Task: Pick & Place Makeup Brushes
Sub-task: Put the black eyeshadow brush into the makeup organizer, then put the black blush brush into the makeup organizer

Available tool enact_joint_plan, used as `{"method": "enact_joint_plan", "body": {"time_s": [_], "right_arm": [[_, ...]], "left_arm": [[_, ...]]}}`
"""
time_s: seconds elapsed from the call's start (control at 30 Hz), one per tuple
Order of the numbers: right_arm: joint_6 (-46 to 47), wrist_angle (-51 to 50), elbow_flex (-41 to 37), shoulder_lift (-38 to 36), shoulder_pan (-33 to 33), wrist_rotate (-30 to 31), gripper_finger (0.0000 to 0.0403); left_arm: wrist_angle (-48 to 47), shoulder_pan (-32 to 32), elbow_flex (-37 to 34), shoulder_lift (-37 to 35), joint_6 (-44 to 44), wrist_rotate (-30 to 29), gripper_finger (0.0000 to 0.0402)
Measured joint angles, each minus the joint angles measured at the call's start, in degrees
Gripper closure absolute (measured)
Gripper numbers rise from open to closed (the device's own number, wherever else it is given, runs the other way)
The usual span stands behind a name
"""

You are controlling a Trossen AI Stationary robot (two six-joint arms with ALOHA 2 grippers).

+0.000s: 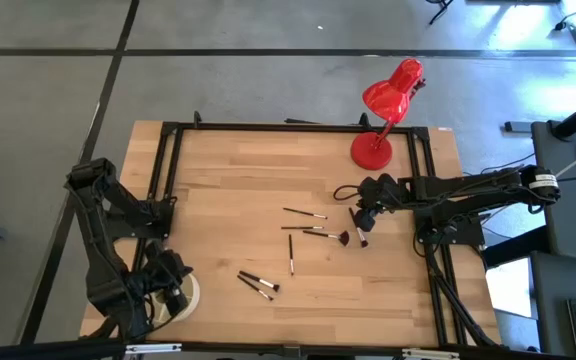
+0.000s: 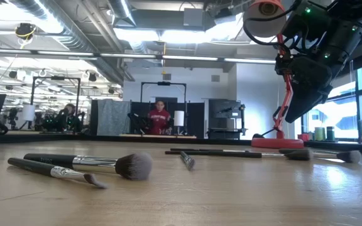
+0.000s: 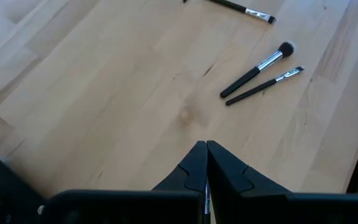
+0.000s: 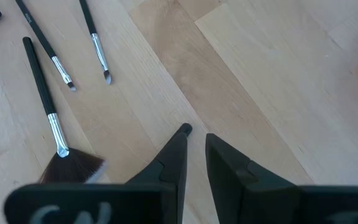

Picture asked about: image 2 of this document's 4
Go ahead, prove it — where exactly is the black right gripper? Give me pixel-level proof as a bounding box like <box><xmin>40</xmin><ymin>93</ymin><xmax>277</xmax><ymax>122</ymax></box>
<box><xmin>275</xmin><ymin>21</ymin><xmax>362</xmax><ymax>124</ymax></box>

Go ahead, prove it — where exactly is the grey round-head makeup brush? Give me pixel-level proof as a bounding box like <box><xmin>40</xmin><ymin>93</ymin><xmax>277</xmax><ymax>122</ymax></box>
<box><xmin>278</xmin><ymin>148</ymin><xmax>362</xmax><ymax>164</ymax></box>

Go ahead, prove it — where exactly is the black fan makeup brush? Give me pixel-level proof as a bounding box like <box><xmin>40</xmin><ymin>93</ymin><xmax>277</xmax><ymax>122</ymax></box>
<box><xmin>164</xmin><ymin>149</ymin><xmax>313</xmax><ymax>162</ymax></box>

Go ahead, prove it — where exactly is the thin black liner brush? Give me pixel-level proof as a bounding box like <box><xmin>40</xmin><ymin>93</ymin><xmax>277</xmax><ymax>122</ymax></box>
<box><xmin>169</xmin><ymin>148</ymin><xmax>251</xmax><ymax>153</ymax></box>

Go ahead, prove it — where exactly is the short flat-head makeup brush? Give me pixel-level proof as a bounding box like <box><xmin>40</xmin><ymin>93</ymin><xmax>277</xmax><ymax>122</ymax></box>
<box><xmin>180</xmin><ymin>151</ymin><xmax>196</xmax><ymax>172</ymax></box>

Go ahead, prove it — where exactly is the large fluffy powder brush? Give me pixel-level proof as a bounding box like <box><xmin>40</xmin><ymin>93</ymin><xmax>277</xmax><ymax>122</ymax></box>
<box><xmin>23</xmin><ymin>153</ymin><xmax>153</xmax><ymax>181</ymax></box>

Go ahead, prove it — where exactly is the angled-tip black makeup brush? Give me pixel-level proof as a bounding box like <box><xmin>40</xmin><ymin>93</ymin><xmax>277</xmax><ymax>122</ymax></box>
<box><xmin>7</xmin><ymin>157</ymin><xmax>109</xmax><ymax>190</ymax></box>

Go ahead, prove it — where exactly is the light green cylinder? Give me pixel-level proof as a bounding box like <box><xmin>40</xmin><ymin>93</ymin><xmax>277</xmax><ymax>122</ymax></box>
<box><xmin>314</xmin><ymin>126</ymin><xmax>326</xmax><ymax>142</ymax></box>

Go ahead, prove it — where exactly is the red desk lamp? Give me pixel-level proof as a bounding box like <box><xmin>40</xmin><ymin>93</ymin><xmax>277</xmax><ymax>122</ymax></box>
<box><xmin>243</xmin><ymin>0</ymin><xmax>305</xmax><ymax>149</ymax></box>

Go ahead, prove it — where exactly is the black equipment cabinet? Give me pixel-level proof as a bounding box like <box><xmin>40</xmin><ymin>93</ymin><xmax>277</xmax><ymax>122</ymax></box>
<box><xmin>207</xmin><ymin>99</ymin><xmax>248</xmax><ymax>140</ymax></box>

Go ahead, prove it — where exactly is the black partition screen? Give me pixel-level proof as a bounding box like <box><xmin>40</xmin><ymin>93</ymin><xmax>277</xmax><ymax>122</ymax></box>
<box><xmin>130</xmin><ymin>100</ymin><xmax>206</xmax><ymax>137</ymax></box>

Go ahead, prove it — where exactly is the ceiling light bar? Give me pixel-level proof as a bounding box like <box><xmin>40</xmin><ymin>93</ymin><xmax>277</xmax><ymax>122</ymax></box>
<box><xmin>0</xmin><ymin>46</ymin><xmax>279</xmax><ymax>65</ymax></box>

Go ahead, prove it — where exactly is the white shade table lamp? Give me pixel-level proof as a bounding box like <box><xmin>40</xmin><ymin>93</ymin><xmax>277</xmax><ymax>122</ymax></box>
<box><xmin>173</xmin><ymin>110</ymin><xmax>185</xmax><ymax>136</ymax></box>

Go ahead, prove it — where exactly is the person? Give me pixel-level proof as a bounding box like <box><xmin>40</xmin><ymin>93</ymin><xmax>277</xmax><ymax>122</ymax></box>
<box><xmin>146</xmin><ymin>100</ymin><xmax>173</xmax><ymax>136</ymax></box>

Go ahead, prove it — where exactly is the wooden background table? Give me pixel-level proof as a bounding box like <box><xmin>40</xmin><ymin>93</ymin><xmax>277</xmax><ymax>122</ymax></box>
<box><xmin>119</xmin><ymin>134</ymin><xmax>197</xmax><ymax>139</ymax></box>

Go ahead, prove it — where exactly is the grey cloth panel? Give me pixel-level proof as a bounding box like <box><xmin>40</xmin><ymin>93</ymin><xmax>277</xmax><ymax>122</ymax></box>
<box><xmin>96</xmin><ymin>99</ymin><xmax>132</xmax><ymax>137</ymax></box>

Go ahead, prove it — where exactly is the yellow black ceiling reel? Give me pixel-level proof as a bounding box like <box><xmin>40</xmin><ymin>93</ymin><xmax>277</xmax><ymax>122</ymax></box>
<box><xmin>14</xmin><ymin>22</ymin><xmax>38</xmax><ymax>41</ymax></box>

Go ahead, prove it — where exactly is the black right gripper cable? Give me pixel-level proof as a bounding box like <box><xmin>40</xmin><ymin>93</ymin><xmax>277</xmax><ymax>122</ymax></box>
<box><xmin>243</xmin><ymin>3</ymin><xmax>290</xmax><ymax>48</ymax></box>

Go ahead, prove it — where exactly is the black gantry frame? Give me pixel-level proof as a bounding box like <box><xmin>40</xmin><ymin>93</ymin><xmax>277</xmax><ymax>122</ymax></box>
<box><xmin>30</xmin><ymin>76</ymin><xmax>82</xmax><ymax>132</ymax></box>
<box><xmin>140</xmin><ymin>81</ymin><xmax>187</xmax><ymax>136</ymax></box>

